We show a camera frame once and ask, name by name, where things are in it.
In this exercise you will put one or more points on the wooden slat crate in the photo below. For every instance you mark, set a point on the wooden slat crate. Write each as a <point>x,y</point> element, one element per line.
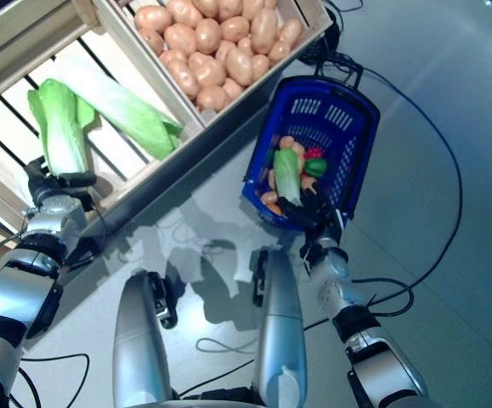
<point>152,170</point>
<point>309,13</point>

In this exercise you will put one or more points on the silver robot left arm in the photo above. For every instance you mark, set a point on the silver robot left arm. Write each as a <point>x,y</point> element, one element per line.
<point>12,289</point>

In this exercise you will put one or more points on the green napa cabbage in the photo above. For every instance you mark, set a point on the green napa cabbage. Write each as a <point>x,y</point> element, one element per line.
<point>135,119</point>
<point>63,136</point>
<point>288,174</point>

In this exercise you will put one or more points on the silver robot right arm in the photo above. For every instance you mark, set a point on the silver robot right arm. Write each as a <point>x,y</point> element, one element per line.
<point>398,370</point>

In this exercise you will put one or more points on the silver robot left leg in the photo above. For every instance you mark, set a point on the silver robot left leg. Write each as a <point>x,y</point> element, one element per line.
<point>139,340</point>

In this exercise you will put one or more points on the brown potato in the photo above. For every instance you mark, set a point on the brown potato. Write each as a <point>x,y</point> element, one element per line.
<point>172,56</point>
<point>233,89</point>
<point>207,36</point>
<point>199,59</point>
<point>180,37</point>
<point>205,4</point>
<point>213,98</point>
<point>235,29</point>
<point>309,183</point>
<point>182,76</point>
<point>184,10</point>
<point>224,49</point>
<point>264,30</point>
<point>209,73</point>
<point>269,197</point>
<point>228,6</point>
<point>290,34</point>
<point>153,19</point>
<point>293,144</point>
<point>239,64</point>
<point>259,68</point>
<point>278,52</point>
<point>245,46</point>

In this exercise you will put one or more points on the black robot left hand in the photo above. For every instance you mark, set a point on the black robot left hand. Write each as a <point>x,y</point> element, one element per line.
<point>43,187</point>

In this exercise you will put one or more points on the silver robot right leg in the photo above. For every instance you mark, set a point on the silver robot right leg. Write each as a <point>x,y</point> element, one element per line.
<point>281,319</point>

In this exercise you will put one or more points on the green bell pepper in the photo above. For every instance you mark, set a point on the green bell pepper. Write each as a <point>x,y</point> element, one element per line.
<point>315,167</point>

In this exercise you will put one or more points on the silver robot leg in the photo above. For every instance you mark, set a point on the silver robot leg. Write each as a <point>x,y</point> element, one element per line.
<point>281,319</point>
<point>139,340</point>

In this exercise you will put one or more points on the small orange carrot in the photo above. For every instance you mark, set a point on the small orange carrot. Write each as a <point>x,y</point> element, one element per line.
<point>275,208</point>

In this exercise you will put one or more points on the red bell pepper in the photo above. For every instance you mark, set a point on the red bell pepper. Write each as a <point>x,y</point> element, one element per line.
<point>313,153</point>

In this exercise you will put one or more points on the robot pelvis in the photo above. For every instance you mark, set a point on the robot pelvis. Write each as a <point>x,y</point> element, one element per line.
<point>194,399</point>

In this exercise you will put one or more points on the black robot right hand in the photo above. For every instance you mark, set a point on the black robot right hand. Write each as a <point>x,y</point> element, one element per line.
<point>309,212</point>

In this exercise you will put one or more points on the blue plastic shopping basket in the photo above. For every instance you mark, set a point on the blue plastic shopping basket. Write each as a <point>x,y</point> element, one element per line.
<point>276,115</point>

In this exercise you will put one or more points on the wooden produce display shelf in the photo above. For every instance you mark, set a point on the wooden produce display shelf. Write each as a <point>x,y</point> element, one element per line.
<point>165,189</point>

